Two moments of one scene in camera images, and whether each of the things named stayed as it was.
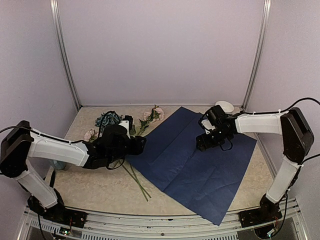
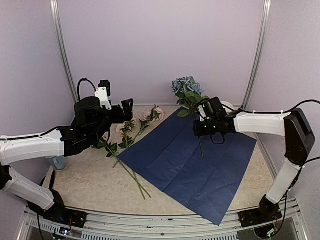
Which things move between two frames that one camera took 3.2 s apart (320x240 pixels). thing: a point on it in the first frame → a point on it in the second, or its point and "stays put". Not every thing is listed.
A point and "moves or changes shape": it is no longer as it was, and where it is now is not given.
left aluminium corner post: (61, 46) stays put
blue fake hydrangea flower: (108, 118) moves or changes shape
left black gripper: (138, 147) → (127, 111)
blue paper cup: (59, 165) stays put
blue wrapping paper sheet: (205, 181) stays put
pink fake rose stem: (137, 179) moves or changes shape
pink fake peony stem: (149, 117) stays put
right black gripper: (204, 143) → (197, 131)
